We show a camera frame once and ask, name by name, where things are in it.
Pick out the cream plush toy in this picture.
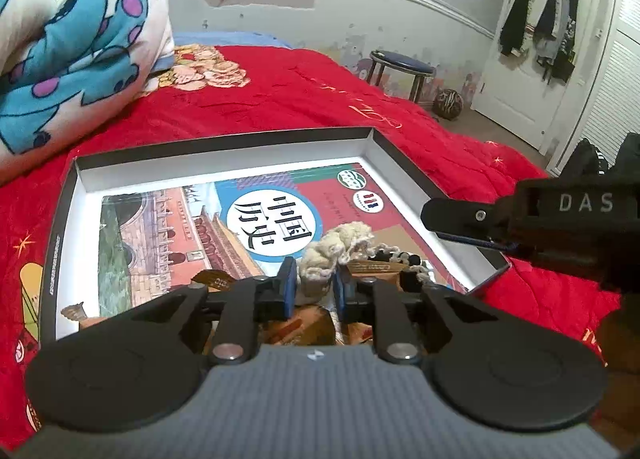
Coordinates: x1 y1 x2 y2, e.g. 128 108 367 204
297 223 376 305

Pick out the round metal stool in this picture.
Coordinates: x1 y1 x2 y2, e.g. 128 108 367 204
367 50 437 102

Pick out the illustrated book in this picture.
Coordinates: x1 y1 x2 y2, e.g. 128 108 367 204
60 156 476 340

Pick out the shallow black box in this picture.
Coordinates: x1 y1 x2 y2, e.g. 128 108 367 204
37 126 511 345

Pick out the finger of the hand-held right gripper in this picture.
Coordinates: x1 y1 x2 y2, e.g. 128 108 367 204
421 198 512 241
436 234 522 254

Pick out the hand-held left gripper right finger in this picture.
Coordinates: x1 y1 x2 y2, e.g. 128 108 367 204
332 264 508 365

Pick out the black hanging jacket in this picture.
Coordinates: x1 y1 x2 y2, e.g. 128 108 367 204
499 0 540 58

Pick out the black lace-trimmed scrunchie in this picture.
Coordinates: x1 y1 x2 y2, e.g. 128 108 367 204
367 248 447 291

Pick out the cartoon monster printed blanket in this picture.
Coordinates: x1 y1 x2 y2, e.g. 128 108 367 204
0 0 176 184

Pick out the grey hanging garment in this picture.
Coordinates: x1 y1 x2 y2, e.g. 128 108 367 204
531 0 572 67

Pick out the red fleece blanket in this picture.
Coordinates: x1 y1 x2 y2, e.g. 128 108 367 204
0 45 621 450

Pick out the brown patterned ball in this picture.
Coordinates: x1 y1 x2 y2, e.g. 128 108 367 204
432 89 465 121

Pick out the white louvre closet door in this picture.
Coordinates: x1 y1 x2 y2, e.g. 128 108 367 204
547 0 640 176

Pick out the black patterned hanging garment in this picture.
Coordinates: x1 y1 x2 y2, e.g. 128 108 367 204
549 0 582 86

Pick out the brown round packet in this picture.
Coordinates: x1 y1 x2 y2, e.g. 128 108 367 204
192 269 237 293

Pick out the brown folded packet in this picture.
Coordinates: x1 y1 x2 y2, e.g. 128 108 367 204
262 306 337 346

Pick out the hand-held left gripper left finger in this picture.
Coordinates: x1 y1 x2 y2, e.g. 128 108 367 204
127 256 298 365

